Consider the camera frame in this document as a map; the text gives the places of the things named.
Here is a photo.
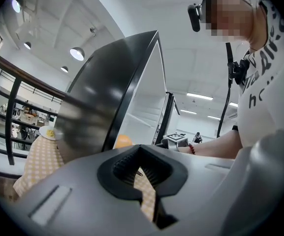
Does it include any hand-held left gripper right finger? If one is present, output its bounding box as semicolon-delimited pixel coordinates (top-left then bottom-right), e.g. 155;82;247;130
140;144;236;236

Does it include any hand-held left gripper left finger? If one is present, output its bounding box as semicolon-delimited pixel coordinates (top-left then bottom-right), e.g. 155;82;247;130
0;144;166;236

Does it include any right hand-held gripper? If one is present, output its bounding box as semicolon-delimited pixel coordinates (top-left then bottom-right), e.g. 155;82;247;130
161;132;189;152

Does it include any orange round object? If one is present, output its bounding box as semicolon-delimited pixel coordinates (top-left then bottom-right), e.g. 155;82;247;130
114;134;135;149

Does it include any black mini fridge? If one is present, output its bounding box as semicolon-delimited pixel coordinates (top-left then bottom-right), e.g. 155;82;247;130
54;29;182;166

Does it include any person's right forearm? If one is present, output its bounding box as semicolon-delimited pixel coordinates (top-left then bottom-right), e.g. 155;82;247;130
178;129;243;160

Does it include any white plate with yellow food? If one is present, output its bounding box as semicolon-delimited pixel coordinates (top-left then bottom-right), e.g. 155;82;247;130
38;125;64;141

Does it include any person in white t-shirt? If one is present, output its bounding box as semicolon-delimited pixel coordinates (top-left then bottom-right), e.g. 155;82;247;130
236;0;284;154

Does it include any black metal railing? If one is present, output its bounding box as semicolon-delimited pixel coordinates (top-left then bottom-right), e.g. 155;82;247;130
0;44;66;167

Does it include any person's head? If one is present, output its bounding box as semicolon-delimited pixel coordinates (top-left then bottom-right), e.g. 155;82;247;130
202;0;268;44

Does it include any black cable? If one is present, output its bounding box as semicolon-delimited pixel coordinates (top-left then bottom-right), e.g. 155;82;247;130
218;42;251;139

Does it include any black head-mounted camera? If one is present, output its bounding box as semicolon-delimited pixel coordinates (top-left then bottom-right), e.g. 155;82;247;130
187;2;204;33

